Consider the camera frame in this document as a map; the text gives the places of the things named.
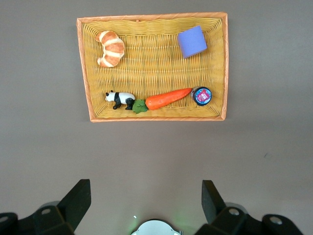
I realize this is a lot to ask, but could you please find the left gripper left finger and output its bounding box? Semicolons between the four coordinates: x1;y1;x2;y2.
0;179;92;235

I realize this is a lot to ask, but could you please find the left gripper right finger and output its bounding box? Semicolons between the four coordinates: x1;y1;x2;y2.
194;180;304;235

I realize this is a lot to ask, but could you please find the yellow wicker basket orange rim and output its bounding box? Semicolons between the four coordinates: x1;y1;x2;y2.
76;11;229;123

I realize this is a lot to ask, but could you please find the small jar with black lid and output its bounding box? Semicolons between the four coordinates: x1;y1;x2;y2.
190;86;212;107

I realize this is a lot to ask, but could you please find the toy panda figurine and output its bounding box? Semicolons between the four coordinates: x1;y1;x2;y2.
105;90;136;111

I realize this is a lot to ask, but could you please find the toy carrot with green leaf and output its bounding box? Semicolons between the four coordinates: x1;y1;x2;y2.
132;88;193;115

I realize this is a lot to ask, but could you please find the toy croissant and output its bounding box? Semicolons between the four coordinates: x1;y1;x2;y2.
94;30;125;69

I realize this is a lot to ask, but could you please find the purple cylinder block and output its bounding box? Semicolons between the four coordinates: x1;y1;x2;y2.
177;25;208;59

